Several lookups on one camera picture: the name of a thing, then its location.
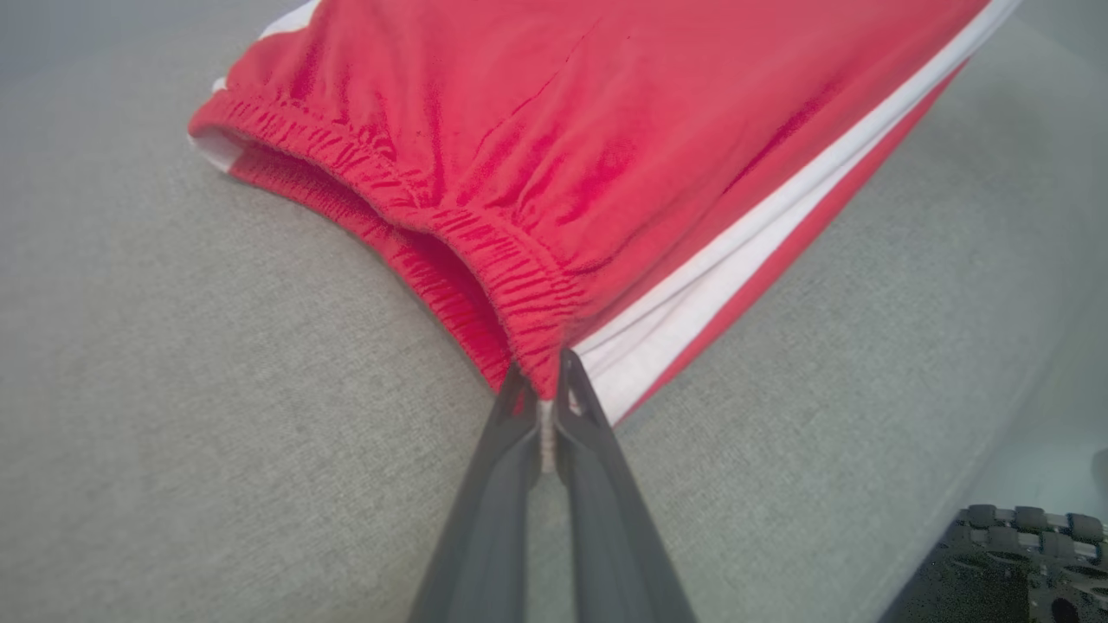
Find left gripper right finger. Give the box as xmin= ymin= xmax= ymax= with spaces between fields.
xmin=552 ymin=348 xmax=699 ymax=623

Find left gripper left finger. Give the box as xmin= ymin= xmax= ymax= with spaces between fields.
xmin=407 ymin=362 xmax=543 ymax=623

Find red shorts with white stripes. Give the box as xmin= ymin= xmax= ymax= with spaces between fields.
xmin=188 ymin=0 xmax=1022 ymax=425

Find black robot omni wheel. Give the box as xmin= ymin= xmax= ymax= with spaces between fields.
xmin=879 ymin=504 xmax=1108 ymax=623

